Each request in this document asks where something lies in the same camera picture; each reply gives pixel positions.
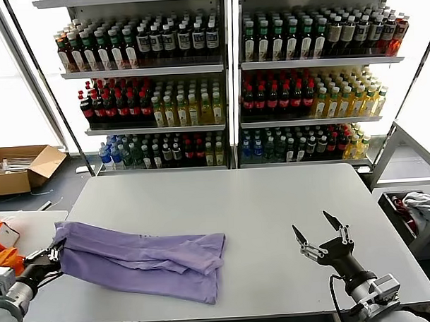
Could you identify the grey strip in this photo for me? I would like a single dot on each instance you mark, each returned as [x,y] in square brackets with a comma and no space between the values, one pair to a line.
[45,205]

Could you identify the brown cardboard box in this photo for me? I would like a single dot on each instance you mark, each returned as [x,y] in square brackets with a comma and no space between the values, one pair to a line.
[11,182]

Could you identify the dark bottle beige label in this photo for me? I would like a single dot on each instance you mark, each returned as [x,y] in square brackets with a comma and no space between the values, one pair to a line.
[334,35]
[348,34]

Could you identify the thin black slanted pole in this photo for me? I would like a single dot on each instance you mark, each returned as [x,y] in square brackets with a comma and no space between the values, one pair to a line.
[407,90]
[50,85]

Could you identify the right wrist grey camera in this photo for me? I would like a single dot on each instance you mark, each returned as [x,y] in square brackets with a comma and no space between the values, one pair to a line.
[385,285]

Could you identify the orange fabric bag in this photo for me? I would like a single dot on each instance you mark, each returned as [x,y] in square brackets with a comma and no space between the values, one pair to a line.
[3,256]

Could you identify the yellow juice bottle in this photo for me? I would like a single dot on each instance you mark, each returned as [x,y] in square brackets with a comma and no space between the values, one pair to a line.
[369,104]
[352,149]
[320,106]
[159,115]
[194,114]
[182,114]
[357,104]
[219,154]
[380,104]
[206,113]
[364,148]
[218,113]
[333,105]
[345,105]
[210,156]
[171,114]

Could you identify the grey metal cart frame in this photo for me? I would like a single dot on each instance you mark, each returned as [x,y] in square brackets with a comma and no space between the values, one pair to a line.
[387,155]

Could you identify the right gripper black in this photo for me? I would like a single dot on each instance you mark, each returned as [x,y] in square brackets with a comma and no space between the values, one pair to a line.
[340,255]

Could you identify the dark tea bottle green label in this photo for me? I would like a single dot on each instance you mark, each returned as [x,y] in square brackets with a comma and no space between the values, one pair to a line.
[78,58]
[131,56]
[291,45]
[249,46]
[277,45]
[118,56]
[91,57]
[263,46]
[305,44]
[319,44]
[104,57]

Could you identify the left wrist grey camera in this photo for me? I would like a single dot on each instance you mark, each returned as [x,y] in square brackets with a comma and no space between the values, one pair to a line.
[1,278]

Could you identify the small white floor object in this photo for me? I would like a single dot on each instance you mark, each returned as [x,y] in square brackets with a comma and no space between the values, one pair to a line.
[363,169]
[81,170]

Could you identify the white tubes bundle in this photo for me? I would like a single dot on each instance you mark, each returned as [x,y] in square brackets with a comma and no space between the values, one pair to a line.
[10,164]

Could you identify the cola bottle red cap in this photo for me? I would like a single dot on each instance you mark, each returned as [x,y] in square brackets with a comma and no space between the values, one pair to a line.
[200,151]
[123,111]
[146,109]
[284,101]
[272,101]
[87,112]
[297,101]
[343,142]
[135,110]
[309,100]
[332,143]
[248,102]
[99,112]
[111,111]
[189,151]
[260,102]

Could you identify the clear green bottle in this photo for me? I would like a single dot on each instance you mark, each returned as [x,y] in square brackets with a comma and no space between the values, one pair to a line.
[137,157]
[280,148]
[269,148]
[127,157]

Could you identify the white metal bottle rack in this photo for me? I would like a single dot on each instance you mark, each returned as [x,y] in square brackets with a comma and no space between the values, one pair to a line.
[144,71]
[321,62]

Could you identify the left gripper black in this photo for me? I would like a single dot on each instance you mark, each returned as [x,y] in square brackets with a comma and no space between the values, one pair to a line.
[38,266]

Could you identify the blue water bottle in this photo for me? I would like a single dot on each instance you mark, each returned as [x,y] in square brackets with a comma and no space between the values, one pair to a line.
[246,150]
[258,149]
[117,159]
[104,157]

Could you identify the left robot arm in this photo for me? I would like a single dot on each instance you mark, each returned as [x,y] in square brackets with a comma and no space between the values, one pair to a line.
[11,302]

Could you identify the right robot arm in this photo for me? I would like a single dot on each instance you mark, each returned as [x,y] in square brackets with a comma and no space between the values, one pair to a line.
[361,293]

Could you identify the white orange small carton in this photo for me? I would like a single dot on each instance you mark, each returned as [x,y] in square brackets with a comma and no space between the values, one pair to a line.
[7,236]

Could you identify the dark drink bottle white label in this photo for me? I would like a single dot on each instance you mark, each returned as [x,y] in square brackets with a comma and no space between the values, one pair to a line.
[213,41]
[362,32]
[388,33]
[184,42]
[376,31]
[198,41]
[143,43]
[169,42]
[156,43]

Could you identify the purple t-shirt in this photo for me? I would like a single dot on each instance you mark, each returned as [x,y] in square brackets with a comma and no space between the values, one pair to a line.
[133,255]

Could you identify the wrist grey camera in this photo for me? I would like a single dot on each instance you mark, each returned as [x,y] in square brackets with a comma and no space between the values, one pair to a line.
[385,285]
[1,278]

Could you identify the red garment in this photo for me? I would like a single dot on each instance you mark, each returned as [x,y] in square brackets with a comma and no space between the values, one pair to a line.
[400,205]

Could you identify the white grey garment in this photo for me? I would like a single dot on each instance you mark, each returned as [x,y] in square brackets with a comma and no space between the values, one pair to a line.
[421,203]

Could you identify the grey storage bin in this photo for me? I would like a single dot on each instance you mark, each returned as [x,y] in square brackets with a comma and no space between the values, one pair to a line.
[428,243]

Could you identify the grey slanted pole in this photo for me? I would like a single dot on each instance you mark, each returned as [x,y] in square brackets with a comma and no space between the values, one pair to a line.
[27,68]

